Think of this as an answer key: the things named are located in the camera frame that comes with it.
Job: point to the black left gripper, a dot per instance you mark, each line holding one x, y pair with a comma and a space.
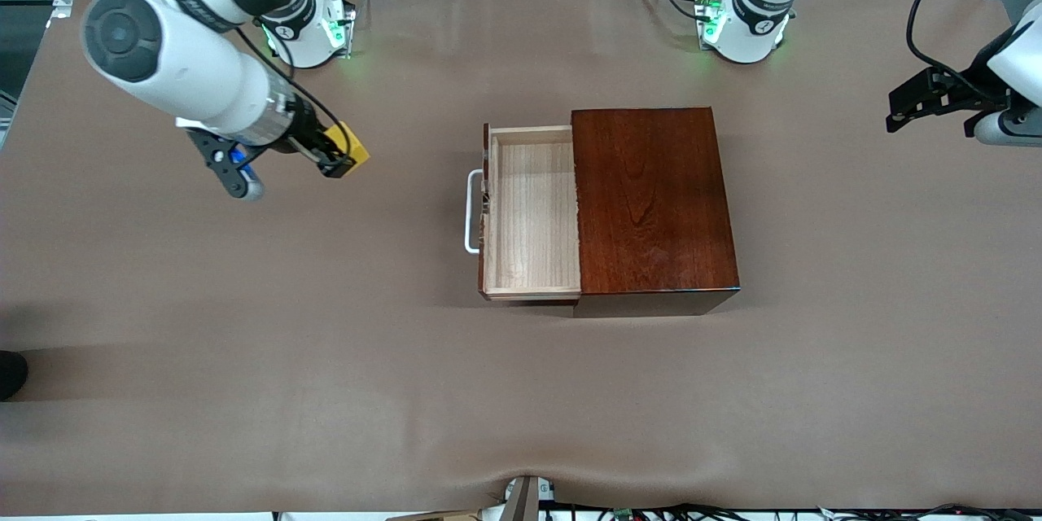
963, 94

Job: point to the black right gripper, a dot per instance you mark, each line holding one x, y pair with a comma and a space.
306, 134

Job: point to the yellow block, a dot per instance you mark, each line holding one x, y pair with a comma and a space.
352, 146

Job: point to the wooden drawer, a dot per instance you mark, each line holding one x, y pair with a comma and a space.
533, 212

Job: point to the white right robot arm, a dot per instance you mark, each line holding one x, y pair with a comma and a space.
195, 73

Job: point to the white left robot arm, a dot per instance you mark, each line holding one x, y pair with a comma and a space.
745, 24

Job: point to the brown table mat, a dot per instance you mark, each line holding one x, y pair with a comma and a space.
366, 391

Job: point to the crinkled silver foil strip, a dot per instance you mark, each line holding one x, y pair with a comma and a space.
577, 212

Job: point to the dark brown wooden cabinet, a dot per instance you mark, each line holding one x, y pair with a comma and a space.
651, 203

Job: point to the tan cardboard piece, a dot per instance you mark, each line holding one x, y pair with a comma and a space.
431, 516

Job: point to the black round object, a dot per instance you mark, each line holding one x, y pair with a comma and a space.
11, 374

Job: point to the grey camera stand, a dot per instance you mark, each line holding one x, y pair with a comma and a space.
521, 501

